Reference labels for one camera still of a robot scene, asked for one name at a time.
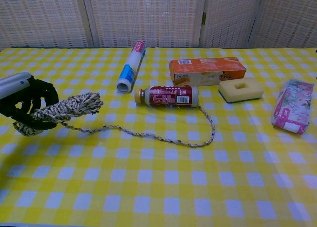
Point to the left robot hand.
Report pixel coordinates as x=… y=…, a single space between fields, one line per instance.
x=15 y=84

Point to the brass screen hinge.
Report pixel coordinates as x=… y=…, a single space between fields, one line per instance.
x=204 y=17

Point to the brown label drink bottle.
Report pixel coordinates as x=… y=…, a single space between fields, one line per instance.
x=168 y=95

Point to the woven folding screen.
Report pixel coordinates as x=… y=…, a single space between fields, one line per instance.
x=148 y=14

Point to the orange cardboard box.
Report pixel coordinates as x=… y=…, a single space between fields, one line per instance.
x=205 y=66

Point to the blue white tube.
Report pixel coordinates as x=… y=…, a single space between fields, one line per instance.
x=131 y=68

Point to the yellow checked tablecloth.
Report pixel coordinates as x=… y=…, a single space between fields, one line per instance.
x=158 y=187

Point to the floral tissue pack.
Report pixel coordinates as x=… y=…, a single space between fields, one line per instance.
x=292 y=105

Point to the yellow sponge with hole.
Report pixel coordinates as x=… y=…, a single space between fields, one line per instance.
x=227 y=90

